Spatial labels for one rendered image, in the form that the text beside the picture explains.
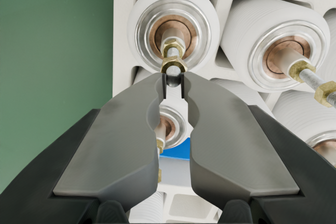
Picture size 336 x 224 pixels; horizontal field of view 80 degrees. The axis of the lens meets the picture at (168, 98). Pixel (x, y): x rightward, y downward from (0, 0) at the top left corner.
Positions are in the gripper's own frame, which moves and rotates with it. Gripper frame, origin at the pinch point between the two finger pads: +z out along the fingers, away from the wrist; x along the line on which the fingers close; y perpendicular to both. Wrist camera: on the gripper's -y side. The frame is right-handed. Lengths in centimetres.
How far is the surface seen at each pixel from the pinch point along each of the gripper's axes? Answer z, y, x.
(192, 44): 9.2, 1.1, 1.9
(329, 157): 7.6, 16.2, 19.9
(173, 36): 6.5, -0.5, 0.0
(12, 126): 34, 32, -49
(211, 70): 16.5, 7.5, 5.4
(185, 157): 22.9, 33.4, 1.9
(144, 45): 9.1, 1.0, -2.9
